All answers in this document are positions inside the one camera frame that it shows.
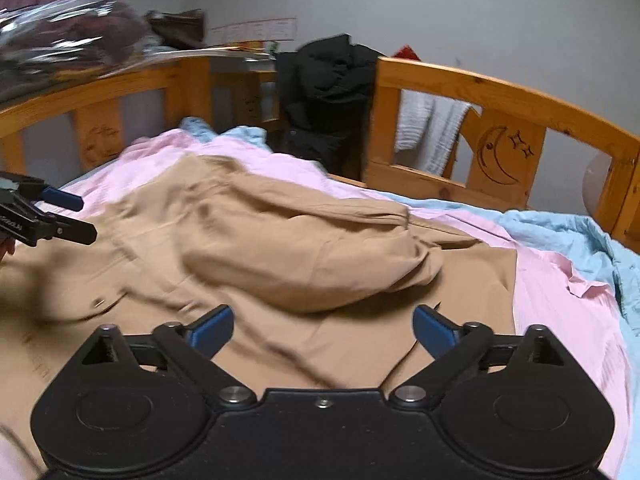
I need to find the dark bag on shelf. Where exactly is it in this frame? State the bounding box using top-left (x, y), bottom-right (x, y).
top-left (144, 9), bottom-right (206, 50)

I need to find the tan coat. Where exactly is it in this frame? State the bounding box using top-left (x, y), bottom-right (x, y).
top-left (1, 155), bottom-right (516, 444)

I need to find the wooden bed headboard frame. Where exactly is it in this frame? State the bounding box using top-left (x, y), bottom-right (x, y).
top-left (1, 50), bottom-right (281, 174)

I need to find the plastic wrapped bundle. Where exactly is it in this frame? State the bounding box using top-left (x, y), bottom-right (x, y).
top-left (1, 0), bottom-right (157, 78)

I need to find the paper poster on wall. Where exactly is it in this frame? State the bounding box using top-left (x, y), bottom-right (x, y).
top-left (208, 18), bottom-right (297, 46)

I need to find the wooden bed rail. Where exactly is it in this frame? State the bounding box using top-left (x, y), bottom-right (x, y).
top-left (363, 58), bottom-right (639, 250)

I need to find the pink bed sheet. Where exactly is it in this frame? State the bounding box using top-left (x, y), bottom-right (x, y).
top-left (1, 130), bottom-right (632, 477)

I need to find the light blue blanket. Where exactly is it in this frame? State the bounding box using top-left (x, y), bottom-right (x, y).
top-left (180, 116), bottom-right (640, 480)

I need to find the black jacket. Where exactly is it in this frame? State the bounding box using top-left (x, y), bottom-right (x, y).
top-left (276, 34), bottom-right (382, 180)

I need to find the white quilted cloth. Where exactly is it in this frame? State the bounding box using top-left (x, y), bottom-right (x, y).
top-left (394, 90), bottom-right (472, 176)

